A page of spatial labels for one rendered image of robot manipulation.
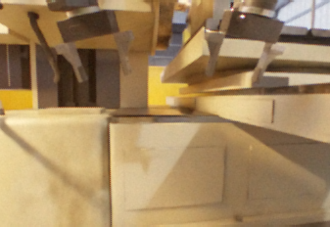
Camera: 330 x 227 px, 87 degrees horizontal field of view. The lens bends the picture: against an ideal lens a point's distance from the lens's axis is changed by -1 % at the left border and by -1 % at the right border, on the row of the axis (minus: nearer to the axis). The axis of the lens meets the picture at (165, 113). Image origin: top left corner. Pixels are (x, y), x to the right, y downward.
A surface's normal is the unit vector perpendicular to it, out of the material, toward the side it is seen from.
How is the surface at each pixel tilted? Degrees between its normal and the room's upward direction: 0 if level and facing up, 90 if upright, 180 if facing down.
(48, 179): 90
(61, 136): 90
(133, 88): 90
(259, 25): 113
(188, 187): 90
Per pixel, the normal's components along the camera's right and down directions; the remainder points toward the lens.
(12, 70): 0.15, 0.09
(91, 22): -0.13, 0.48
